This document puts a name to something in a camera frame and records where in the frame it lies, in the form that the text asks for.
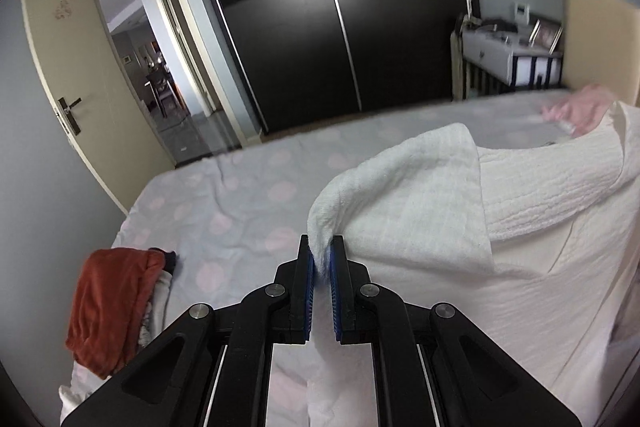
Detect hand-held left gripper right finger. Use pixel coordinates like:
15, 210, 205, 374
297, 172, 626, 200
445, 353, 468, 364
329, 235, 581, 427

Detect beige padded headboard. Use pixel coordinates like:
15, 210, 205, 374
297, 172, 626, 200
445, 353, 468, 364
562, 0, 640, 108

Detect pink cat print pillow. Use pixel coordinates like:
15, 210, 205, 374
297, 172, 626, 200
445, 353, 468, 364
542, 83, 618, 138

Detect white crinkle cotton garment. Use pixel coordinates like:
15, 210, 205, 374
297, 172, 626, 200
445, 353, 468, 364
305, 99, 640, 427

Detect picture frame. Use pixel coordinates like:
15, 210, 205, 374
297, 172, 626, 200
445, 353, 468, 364
529, 19, 563, 52

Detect dark wooden chair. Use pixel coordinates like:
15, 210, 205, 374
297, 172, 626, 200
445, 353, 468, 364
144, 71, 180, 118

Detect metal door handle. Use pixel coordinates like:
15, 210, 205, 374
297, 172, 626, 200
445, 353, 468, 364
55, 97, 83, 136

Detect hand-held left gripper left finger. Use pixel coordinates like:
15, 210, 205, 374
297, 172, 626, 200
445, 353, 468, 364
60, 234, 316, 427

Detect cream room door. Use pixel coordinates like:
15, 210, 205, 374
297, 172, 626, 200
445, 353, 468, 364
20, 0, 176, 215

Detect white nightstand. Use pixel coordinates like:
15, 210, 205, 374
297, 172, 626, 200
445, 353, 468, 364
460, 24, 566, 88

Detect rust orange folded sweater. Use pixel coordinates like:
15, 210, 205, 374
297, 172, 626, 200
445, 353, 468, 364
66, 248, 168, 380

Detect black folded garment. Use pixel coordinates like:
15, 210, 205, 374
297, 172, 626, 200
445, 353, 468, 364
150, 247, 178, 275

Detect black sliding door wardrobe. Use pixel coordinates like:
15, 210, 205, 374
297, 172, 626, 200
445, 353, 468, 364
180, 0, 483, 142

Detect bed with pink-dotted grey sheet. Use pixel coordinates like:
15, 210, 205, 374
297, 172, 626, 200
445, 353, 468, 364
60, 87, 581, 427

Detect stack of folded clothes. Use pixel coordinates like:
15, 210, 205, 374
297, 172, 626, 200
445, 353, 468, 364
59, 269, 176, 423

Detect cream slatted rack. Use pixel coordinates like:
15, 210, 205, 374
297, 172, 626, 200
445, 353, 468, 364
451, 14, 506, 102

